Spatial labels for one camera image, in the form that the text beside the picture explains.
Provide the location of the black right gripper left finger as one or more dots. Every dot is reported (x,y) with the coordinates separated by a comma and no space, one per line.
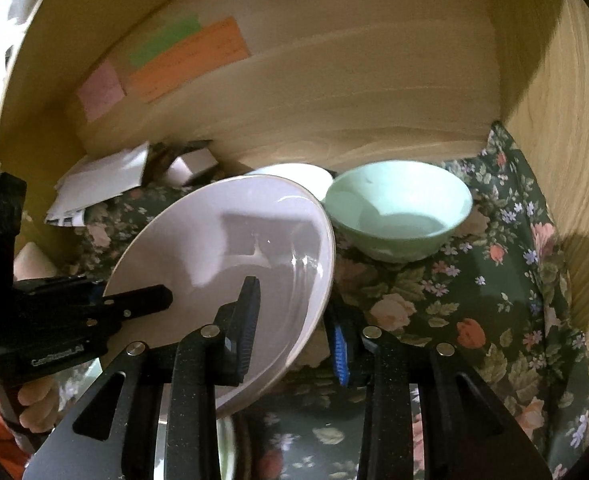
(237,322)

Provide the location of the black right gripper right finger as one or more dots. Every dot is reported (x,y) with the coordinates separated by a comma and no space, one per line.
(344,327)

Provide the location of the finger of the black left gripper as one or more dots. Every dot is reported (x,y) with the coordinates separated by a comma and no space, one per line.
(136,303)

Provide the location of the white ceramic plate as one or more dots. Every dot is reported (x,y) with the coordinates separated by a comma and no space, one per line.
(202,248)

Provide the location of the mint green ceramic bowl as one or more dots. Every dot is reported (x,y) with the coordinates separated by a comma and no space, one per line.
(398,211)

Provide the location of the person's left hand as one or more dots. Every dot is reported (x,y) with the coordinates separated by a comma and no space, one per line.
(40,402)

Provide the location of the white paper stack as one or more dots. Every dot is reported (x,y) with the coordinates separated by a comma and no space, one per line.
(92,181)

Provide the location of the small white box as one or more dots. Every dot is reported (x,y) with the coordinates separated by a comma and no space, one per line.
(188,167)

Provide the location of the white bowl behind plate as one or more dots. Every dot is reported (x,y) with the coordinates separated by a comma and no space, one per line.
(315,179)

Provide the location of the dark floral tablecloth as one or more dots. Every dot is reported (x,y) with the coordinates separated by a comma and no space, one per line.
(498,291)

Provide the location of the pink sticky note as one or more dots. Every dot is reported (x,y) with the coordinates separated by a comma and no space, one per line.
(101,91)

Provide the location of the orange sticky note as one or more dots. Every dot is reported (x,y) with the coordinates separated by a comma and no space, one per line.
(213,47)

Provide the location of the green sticky note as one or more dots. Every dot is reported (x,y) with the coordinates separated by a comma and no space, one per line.
(163,39)

